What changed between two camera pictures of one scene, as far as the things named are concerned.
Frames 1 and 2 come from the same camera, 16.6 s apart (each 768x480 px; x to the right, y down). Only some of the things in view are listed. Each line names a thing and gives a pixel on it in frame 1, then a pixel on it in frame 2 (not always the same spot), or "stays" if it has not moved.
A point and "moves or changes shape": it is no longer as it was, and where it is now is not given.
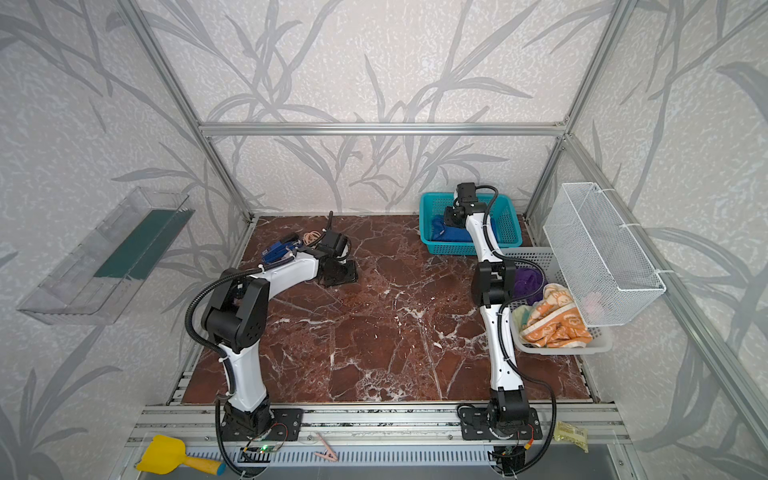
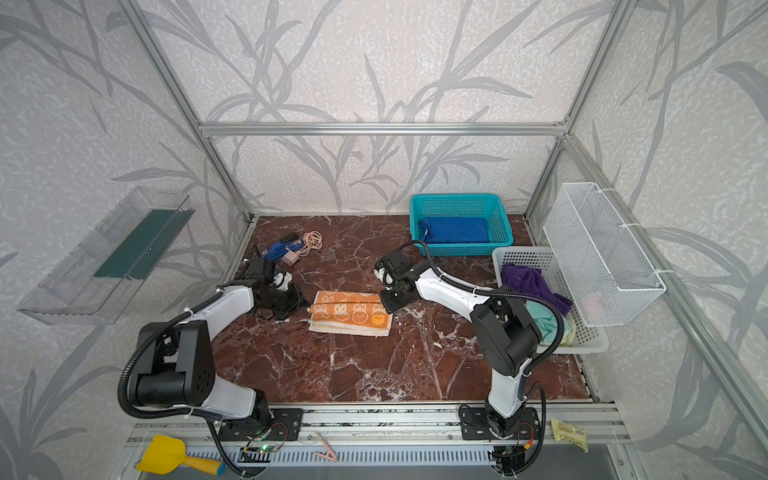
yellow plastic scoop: [167, 455] stays
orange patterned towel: [556, 321] -> [349, 312]
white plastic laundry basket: [544, 260] stays
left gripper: [339, 271] -> [285, 301]
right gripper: [454, 218] -> [393, 298]
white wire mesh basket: [604, 269] stays
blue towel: [441, 232] moves or changes shape
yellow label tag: [567, 432] stays
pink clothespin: [328, 455] stays
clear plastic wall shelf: [111, 259] stays
